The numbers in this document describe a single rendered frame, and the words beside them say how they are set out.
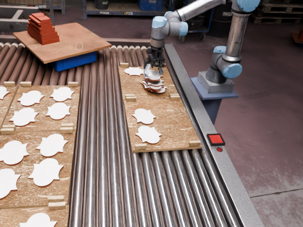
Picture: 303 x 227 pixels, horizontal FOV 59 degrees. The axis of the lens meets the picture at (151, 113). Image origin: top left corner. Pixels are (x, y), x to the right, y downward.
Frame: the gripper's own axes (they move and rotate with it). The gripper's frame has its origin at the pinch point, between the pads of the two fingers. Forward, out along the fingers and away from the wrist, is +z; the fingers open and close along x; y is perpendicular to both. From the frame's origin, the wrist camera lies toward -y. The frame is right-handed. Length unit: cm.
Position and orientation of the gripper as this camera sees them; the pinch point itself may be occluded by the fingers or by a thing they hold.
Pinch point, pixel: (152, 74)
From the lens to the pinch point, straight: 166.6
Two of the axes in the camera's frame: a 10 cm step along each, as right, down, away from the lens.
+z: -0.9, 7.9, 6.1
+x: 9.3, -1.5, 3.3
